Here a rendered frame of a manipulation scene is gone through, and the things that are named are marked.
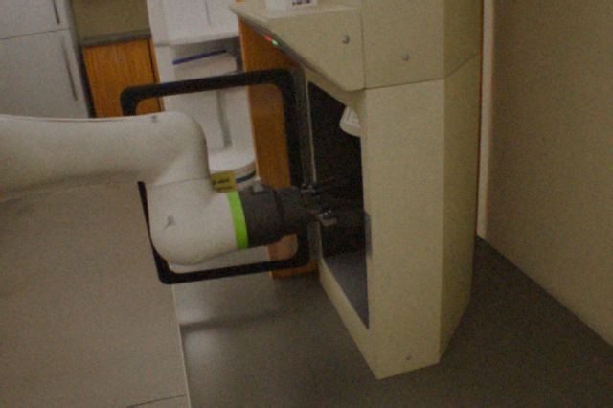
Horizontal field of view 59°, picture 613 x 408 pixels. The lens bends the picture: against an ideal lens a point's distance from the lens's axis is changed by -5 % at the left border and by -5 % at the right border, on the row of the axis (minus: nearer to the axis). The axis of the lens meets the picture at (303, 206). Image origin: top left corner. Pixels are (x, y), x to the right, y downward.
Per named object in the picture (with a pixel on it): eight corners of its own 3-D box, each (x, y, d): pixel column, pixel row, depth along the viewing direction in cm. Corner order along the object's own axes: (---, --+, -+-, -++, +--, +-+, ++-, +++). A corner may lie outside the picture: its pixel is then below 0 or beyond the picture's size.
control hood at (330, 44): (299, 53, 99) (293, -6, 95) (366, 90, 71) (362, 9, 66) (234, 61, 97) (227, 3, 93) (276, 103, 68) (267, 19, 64)
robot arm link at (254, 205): (240, 238, 95) (251, 263, 87) (231, 172, 90) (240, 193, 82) (276, 231, 96) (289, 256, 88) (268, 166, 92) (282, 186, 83)
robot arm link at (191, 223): (159, 270, 91) (156, 275, 81) (145, 193, 91) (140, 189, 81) (244, 253, 94) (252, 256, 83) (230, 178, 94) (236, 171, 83)
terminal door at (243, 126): (311, 265, 115) (292, 66, 99) (160, 285, 113) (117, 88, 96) (310, 263, 116) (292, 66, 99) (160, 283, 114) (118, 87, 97)
